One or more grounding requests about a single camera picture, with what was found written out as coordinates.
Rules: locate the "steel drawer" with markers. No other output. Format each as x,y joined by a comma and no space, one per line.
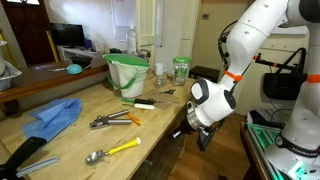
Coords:
160,162

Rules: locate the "white ceramic mug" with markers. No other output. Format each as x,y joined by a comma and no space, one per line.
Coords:
160,68

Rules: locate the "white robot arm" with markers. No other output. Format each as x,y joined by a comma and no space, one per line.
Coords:
211,102

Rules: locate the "white bucket with green lid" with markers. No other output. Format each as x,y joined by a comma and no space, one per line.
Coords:
127,73

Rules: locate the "black bag on wall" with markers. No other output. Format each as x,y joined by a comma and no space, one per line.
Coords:
285,83

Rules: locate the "orange peeler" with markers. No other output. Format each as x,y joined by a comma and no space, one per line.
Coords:
134,119

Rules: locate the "yellow handled ice cream scoop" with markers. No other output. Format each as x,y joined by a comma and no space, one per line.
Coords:
95,157

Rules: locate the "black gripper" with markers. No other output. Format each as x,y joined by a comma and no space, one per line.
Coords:
185,127

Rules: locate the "green handled knife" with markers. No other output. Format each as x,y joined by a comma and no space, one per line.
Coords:
146,101

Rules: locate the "black monitor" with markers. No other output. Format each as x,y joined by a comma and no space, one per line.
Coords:
67,34

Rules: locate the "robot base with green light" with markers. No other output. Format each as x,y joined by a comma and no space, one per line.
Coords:
291,148

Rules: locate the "black handled scissors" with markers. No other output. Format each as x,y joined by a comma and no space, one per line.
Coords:
170,92

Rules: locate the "large clear spray bottle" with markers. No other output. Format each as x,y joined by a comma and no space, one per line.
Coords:
131,40

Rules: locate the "blue bowl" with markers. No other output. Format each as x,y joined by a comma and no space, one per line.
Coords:
74,69

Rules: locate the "clear drinking glass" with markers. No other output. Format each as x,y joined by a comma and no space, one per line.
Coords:
160,81

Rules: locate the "blue cloth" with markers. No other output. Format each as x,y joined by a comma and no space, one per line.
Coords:
50,119

